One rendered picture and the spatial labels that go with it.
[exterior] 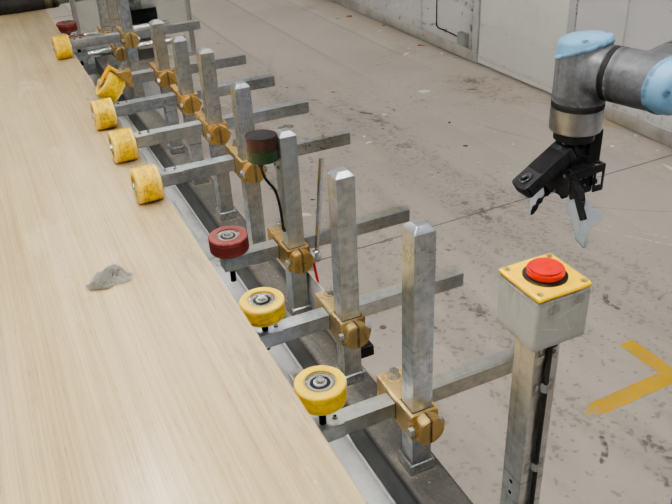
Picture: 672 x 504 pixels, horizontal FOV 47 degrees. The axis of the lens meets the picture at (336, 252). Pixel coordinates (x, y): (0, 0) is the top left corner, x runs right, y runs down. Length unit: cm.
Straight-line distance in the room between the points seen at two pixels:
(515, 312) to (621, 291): 227
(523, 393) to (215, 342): 56
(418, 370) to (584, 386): 149
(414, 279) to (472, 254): 216
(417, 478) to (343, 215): 45
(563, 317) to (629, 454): 161
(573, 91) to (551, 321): 61
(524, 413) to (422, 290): 26
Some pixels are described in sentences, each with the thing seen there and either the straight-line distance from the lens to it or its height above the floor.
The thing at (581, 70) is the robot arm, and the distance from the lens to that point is 135.
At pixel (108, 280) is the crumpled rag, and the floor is 91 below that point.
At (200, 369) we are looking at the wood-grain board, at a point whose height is 90.
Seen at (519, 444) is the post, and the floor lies 99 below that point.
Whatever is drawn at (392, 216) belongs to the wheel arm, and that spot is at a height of 86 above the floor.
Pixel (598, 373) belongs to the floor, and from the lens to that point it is 269.
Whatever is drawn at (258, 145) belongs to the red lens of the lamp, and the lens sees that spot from 145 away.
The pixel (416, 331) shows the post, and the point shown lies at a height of 99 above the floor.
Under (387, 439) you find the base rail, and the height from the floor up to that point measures 70.
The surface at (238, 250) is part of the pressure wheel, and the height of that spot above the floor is 89.
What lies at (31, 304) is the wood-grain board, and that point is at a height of 90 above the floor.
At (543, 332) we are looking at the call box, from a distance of 84.
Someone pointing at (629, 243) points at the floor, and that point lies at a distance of 343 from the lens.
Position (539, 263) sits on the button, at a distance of 85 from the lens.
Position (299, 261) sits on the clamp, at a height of 85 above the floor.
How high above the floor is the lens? 167
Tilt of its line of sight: 31 degrees down
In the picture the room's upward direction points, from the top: 3 degrees counter-clockwise
